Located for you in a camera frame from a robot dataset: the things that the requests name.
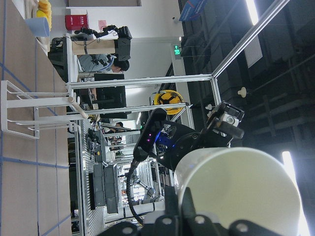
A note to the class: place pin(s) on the yellow hard hat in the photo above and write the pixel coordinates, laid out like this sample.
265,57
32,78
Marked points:
168,97

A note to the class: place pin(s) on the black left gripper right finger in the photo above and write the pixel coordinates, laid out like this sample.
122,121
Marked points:
197,216

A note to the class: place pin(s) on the red box on shelf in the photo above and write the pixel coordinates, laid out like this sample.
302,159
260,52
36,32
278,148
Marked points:
76,22

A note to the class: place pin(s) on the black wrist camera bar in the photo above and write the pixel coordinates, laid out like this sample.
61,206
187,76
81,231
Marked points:
149,134

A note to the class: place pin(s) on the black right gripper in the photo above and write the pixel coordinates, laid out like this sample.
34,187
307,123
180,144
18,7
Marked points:
177,140

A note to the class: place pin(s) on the blue grey cup on desk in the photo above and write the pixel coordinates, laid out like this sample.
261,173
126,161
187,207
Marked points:
38,26

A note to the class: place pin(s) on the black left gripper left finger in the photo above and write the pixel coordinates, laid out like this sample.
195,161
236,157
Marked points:
164,222

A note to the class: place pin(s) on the white wire cup rack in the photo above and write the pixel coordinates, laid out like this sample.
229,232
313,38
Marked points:
27,113

